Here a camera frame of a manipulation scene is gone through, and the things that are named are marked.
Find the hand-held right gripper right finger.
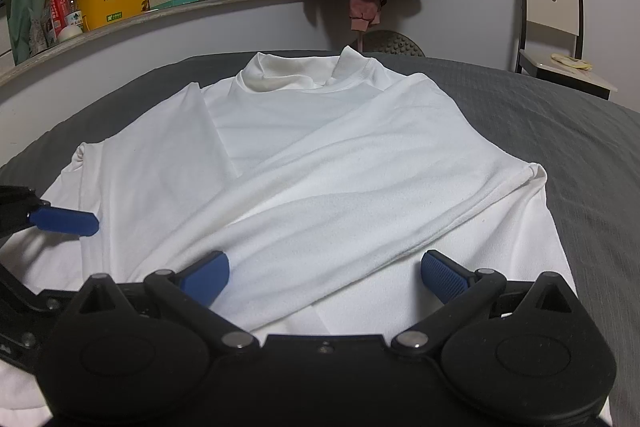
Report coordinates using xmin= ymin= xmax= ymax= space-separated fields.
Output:
xmin=390 ymin=250 xmax=588 ymax=354

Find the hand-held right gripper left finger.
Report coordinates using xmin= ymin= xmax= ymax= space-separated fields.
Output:
xmin=65 ymin=251 xmax=262 ymax=353

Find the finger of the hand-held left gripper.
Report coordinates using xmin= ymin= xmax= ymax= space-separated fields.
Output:
xmin=0 ymin=186 xmax=100 ymax=239

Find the white long-sleeve shirt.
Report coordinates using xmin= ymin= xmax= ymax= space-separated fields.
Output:
xmin=0 ymin=46 xmax=613 ymax=427

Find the printed snack packet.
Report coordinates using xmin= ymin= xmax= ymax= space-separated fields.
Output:
xmin=27 ymin=7 xmax=49 ymax=56

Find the red and white carton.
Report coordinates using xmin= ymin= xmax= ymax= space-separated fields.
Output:
xmin=44 ymin=0 xmax=73 ymax=40

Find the window sill shelf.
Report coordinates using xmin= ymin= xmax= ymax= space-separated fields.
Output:
xmin=0 ymin=0 xmax=307 ymax=88

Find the grey studded balance cushion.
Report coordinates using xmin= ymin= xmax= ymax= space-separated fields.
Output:
xmin=350 ymin=29 xmax=427 ymax=58

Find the yellow item on chair seat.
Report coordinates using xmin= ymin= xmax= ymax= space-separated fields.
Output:
xmin=550 ymin=53 xmax=594 ymax=72

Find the pink hanging cloth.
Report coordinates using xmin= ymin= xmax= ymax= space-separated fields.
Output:
xmin=348 ymin=0 xmax=389 ymax=32

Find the white and black chair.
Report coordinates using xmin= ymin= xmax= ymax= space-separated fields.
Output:
xmin=515 ymin=0 xmax=619 ymax=100

